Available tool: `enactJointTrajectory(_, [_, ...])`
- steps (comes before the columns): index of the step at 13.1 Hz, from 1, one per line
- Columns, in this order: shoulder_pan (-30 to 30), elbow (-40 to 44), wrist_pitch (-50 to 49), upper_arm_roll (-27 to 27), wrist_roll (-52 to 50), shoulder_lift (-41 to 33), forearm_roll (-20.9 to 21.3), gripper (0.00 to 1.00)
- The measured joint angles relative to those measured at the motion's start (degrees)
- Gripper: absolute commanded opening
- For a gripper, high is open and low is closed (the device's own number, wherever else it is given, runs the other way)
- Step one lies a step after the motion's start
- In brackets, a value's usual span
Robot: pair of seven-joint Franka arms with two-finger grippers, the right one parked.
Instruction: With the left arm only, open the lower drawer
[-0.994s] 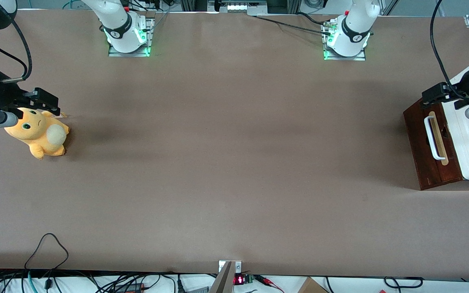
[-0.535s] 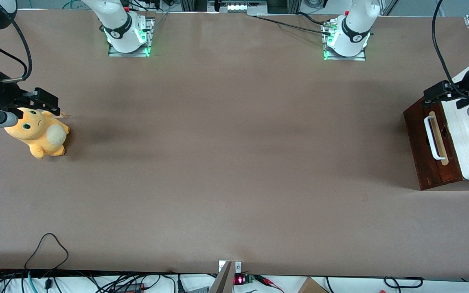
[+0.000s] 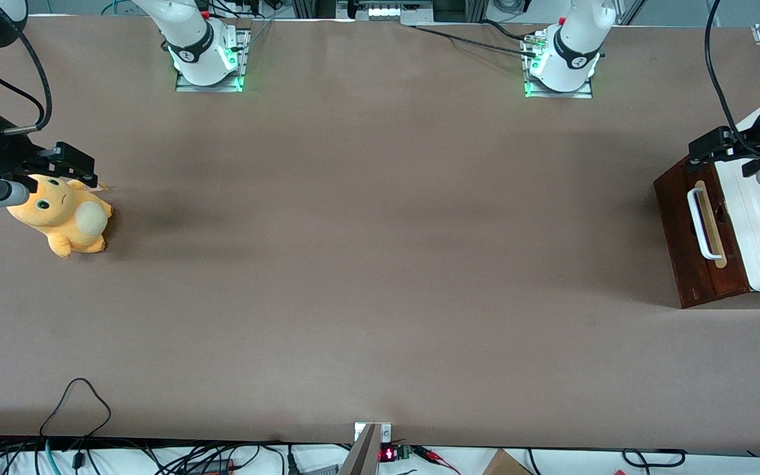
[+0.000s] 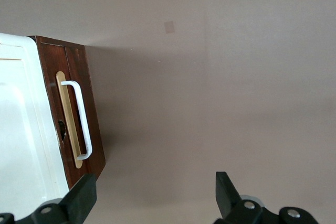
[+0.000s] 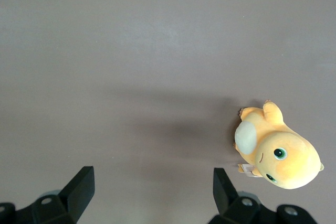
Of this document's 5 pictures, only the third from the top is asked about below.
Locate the red clip leads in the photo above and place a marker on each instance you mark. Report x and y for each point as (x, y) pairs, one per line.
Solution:
(436, 456)

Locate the black power adapter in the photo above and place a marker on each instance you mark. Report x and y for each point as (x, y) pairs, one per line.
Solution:
(212, 467)

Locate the orange plush toy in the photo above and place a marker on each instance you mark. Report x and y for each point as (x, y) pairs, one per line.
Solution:
(66, 218)

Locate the circuit board red display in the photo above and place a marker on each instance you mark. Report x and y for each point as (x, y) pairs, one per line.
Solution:
(393, 453)

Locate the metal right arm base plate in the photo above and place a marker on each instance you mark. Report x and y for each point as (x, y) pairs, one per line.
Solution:
(243, 59)

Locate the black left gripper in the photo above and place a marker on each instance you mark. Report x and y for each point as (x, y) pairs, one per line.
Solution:
(747, 146)

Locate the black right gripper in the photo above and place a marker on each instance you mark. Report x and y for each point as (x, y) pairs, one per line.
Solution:
(5, 154)

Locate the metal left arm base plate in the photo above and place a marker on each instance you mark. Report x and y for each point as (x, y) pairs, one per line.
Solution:
(584, 94)

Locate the brown cardboard box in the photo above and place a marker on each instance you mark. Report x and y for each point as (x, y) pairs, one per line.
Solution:
(505, 464)

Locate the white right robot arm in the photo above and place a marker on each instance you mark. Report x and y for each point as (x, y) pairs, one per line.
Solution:
(198, 46)

